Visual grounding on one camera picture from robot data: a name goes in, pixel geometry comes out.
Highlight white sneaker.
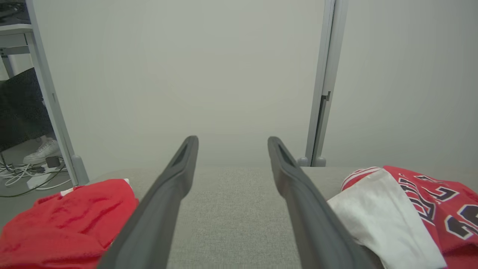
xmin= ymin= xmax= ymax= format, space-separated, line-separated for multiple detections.
xmin=23 ymin=137 xmax=61 ymax=165

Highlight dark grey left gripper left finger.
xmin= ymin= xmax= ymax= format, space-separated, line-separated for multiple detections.
xmin=97 ymin=136 xmax=199 ymax=269

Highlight red jersey with white sleeves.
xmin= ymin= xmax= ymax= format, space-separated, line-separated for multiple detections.
xmin=327 ymin=166 xmax=478 ymax=269

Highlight black trousers of person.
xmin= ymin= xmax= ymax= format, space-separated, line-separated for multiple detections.
xmin=0 ymin=67 xmax=53 ymax=152

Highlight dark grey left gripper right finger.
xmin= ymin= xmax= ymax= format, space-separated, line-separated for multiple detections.
xmin=267 ymin=136 xmax=385 ymax=269

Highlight white power strip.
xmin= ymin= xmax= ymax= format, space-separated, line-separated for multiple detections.
xmin=26 ymin=173 xmax=56 ymax=189

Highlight grey double partition post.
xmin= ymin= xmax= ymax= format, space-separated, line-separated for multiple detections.
xmin=298 ymin=0 xmax=348 ymax=167

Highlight white desk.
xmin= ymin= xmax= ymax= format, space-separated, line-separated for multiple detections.
xmin=0 ymin=23 xmax=36 ymax=79

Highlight cables and power strip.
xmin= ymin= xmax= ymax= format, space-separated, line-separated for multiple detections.
xmin=0 ymin=163 xmax=71 ymax=191

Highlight red basketball shorts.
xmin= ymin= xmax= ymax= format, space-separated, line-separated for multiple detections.
xmin=0 ymin=179 xmax=139 ymax=269

